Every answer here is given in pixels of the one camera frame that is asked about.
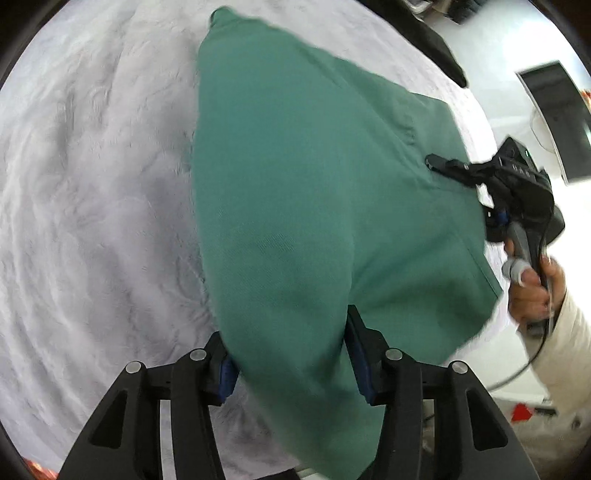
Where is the orange patterned cloth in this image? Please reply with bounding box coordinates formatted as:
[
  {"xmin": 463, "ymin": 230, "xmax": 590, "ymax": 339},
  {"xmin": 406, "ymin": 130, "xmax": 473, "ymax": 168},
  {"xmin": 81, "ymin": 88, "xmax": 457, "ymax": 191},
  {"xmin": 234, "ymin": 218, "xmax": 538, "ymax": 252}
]
[{"xmin": 22, "ymin": 458, "xmax": 61, "ymax": 480}]

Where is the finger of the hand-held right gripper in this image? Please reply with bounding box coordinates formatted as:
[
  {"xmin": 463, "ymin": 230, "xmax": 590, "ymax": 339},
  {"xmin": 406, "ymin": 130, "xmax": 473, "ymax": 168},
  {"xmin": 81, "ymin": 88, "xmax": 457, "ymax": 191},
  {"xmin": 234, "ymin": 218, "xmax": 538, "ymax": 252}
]
[{"xmin": 425, "ymin": 154, "xmax": 498, "ymax": 188}]

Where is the black cable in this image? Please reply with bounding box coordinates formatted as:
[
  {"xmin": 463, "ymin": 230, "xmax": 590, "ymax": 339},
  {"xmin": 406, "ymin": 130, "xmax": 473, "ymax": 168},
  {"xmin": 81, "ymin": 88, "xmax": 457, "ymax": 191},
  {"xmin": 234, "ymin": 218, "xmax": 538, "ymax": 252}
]
[{"xmin": 487, "ymin": 249, "xmax": 557, "ymax": 393}]

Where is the green button shirt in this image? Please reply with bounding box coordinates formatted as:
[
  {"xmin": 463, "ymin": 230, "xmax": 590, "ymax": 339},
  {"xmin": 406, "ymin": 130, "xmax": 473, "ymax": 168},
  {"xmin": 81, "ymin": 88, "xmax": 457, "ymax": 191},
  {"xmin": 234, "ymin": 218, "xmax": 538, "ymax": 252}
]
[{"xmin": 190, "ymin": 6, "xmax": 504, "ymax": 480}]

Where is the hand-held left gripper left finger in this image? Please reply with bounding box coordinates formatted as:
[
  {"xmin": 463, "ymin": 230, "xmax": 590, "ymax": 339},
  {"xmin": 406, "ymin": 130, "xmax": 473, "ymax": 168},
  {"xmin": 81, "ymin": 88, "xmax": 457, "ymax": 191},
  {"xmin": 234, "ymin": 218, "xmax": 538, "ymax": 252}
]
[{"xmin": 58, "ymin": 331, "xmax": 241, "ymax": 480}]

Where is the dark cloth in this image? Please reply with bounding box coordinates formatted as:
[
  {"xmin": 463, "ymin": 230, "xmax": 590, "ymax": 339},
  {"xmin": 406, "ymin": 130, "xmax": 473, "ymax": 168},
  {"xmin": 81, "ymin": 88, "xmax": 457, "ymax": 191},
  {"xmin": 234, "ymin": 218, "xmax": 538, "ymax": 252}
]
[{"xmin": 365, "ymin": 0, "xmax": 468, "ymax": 88}]

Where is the person's right hand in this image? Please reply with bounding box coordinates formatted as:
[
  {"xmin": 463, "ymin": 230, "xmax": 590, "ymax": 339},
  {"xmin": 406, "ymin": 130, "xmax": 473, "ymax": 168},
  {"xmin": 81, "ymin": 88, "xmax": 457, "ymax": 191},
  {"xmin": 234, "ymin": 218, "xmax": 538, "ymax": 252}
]
[{"xmin": 502, "ymin": 237, "xmax": 567, "ymax": 325}]

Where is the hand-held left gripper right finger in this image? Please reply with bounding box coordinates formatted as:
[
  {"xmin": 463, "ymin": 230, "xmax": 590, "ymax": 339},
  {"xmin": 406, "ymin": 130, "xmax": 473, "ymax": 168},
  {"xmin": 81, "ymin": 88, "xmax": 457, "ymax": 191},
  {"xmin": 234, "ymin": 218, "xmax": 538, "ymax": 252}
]
[{"xmin": 345, "ymin": 305, "xmax": 541, "ymax": 480}]

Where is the person's right forearm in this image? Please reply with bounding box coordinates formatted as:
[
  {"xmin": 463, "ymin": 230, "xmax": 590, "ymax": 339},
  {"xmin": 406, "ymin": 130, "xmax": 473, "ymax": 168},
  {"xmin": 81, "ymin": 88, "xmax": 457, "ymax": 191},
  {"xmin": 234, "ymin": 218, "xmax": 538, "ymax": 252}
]
[{"xmin": 531, "ymin": 288, "xmax": 591, "ymax": 402}]

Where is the dark computer monitor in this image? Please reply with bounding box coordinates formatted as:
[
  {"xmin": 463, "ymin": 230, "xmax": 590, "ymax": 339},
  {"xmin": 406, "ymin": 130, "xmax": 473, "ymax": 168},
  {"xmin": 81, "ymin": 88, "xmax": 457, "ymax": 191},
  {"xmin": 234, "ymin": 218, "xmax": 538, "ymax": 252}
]
[{"xmin": 515, "ymin": 60, "xmax": 591, "ymax": 186}]

